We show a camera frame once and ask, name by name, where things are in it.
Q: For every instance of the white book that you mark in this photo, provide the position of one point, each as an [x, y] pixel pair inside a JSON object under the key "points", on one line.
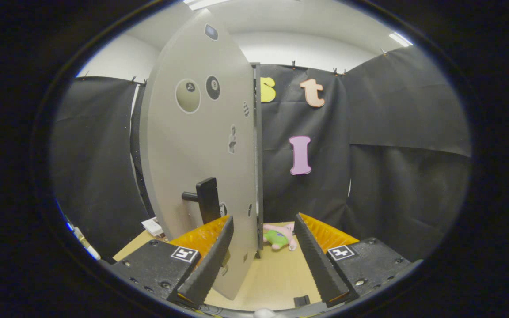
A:
{"points": [[153, 226]]}

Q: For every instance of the black backdrop cloth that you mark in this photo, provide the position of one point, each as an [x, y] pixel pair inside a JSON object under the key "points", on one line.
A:
{"points": [[391, 132]]}

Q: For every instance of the white side table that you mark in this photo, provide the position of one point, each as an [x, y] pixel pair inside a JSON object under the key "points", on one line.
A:
{"points": [[87, 245]]}

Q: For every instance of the light grey shoe cabinet door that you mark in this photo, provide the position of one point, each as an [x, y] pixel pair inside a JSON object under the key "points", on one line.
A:
{"points": [[184, 145]]}

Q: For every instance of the grey shoe cabinet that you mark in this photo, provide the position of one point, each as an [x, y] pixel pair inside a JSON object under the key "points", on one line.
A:
{"points": [[258, 154]]}

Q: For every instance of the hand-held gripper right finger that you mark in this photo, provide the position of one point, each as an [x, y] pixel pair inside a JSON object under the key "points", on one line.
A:
{"points": [[318, 265]]}

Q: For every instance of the pink and green plush toy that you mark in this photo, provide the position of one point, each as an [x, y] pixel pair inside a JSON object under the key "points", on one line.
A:
{"points": [[279, 237]]}

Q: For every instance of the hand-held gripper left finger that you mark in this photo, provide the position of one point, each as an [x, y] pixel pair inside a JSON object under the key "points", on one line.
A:
{"points": [[212, 260]]}

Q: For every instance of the long ceiling light panel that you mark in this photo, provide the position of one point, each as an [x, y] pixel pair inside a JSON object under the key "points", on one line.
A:
{"points": [[206, 3]]}

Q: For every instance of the narrow ceiling light panel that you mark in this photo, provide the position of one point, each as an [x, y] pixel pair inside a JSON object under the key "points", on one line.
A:
{"points": [[401, 39]]}

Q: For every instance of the small black block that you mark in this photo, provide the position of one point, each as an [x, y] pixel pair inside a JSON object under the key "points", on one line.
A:
{"points": [[302, 301]]}

